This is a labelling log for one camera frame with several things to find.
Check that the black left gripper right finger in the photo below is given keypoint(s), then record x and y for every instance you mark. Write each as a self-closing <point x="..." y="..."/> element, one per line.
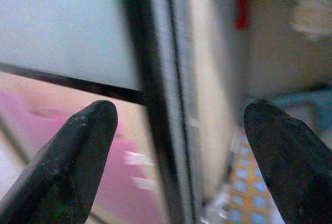
<point x="293" y="172"/>

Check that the red strip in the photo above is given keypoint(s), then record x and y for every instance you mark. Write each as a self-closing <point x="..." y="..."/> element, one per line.
<point x="242" y="6"/>

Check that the blue orange patterned mat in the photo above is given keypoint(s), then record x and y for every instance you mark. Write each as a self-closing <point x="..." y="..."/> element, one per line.
<point x="246" y="195"/>

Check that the pink fabric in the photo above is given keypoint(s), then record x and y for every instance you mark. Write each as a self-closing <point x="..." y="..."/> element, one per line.
<point x="122" y="182"/>

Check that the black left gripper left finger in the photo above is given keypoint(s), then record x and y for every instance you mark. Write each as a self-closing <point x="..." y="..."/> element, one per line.
<point x="64" y="172"/>

